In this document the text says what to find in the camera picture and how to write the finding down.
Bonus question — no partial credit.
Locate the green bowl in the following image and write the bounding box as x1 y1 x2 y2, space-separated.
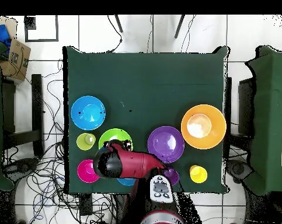
98 128 134 150

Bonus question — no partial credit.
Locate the large blue bowl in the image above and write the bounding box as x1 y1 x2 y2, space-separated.
70 95 107 131

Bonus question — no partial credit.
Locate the cardboard box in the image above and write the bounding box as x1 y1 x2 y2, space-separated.
0 37 32 82

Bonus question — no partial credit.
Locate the black tripod leg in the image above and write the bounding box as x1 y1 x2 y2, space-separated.
114 15 124 33
173 15 186 39

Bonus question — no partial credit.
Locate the tangle of floor cables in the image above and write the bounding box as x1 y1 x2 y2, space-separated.
1 59 118 224

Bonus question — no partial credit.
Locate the black cable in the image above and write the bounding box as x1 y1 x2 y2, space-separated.
106 15 123 54

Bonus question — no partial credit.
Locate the blue bag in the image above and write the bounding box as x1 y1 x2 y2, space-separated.
0 24 12 55

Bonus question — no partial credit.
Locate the purple cup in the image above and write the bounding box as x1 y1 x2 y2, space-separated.
162 166 180 186

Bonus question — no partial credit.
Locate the black power strip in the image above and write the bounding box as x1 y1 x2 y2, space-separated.
79 193 93 216

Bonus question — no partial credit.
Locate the small red bowl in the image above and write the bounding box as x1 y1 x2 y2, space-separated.
76 159 100 184

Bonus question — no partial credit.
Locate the dark grey floor device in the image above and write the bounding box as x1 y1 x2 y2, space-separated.
227 159 253 180

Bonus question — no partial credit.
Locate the black floor device with knob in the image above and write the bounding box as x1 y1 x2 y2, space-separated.
4 157 40 178

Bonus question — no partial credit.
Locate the flat cardboard sheet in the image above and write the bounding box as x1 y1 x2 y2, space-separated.
0 15 18 39

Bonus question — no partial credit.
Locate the black metal stand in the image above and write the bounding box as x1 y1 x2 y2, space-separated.
1 73 44 158

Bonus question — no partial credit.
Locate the black square floor frame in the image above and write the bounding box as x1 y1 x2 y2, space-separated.
23 15 60 43

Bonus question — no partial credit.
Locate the orange yellow cup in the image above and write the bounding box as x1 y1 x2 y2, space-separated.
189 164 208 184

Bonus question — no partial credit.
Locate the small blue bowl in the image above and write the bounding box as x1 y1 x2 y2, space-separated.
116 177 137 187

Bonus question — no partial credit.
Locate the large orange bowl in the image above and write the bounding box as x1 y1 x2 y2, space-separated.
180 104 227 150

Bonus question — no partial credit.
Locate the pale yellow translucent cup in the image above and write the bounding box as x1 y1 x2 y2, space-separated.
76 132 96 151

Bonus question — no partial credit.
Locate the dark green tablecloth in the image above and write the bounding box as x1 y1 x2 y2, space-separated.
62 45 231 195

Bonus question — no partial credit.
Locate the purple bowl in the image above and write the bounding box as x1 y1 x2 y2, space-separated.
147 125 185 164

